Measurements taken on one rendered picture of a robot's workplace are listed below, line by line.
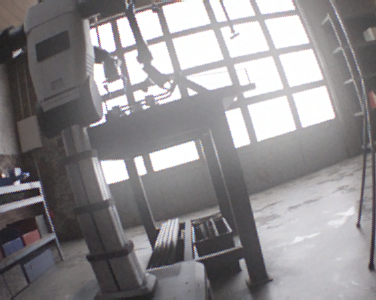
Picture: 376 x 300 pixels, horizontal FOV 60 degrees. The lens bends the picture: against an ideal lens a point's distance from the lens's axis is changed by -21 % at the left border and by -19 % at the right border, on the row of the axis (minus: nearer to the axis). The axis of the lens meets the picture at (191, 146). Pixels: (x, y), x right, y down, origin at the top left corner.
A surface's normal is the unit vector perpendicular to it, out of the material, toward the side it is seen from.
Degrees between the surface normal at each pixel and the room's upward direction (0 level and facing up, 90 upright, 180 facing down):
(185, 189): 90
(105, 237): 90
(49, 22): 90
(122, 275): 90
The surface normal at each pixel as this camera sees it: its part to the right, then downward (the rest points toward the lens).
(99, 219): -0.02, -0.02
